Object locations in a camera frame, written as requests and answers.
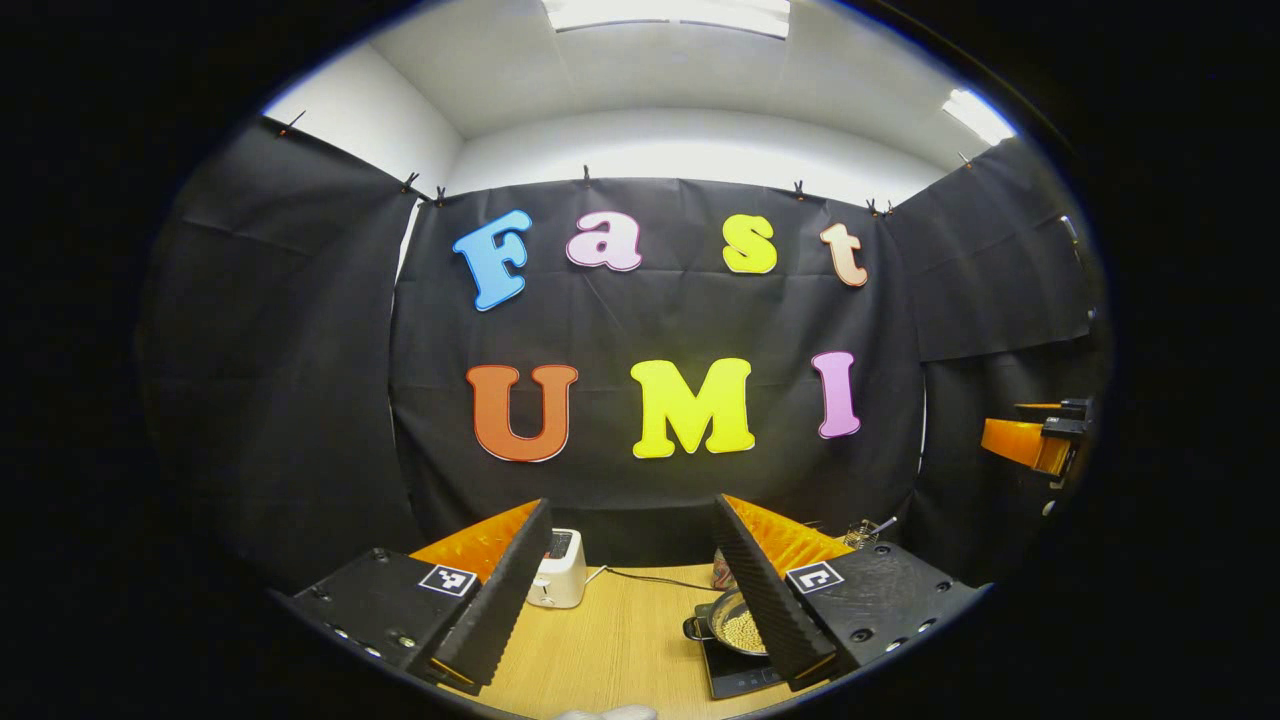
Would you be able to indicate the row of black cloth clips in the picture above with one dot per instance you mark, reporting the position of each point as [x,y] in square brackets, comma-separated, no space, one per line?
[798,189]

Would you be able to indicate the black induction cooktop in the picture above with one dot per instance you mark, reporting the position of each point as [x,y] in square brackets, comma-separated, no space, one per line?
[730,675]

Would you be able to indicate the white toaster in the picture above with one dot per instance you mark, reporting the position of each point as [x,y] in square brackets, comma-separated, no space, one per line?
[560,575]

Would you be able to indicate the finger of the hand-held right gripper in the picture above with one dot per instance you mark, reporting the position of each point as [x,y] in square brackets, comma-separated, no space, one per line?
[1070,408]
[1015,440]

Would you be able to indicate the long ceiling light panel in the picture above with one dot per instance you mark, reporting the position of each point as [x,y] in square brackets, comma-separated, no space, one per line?
[670,15]

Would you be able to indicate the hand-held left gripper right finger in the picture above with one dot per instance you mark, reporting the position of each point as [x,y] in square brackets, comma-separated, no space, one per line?
[765,600]

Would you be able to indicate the silver printed bottle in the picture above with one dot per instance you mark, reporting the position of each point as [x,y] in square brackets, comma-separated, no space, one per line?
[720,575]

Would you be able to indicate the small ceiling light panel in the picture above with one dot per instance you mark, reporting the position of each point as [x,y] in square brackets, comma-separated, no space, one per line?
[978,115]

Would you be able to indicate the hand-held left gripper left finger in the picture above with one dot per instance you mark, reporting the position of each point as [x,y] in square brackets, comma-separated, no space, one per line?
[500,600]

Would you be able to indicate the pile of soybeans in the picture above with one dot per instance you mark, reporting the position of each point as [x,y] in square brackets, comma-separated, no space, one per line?
[742,630]

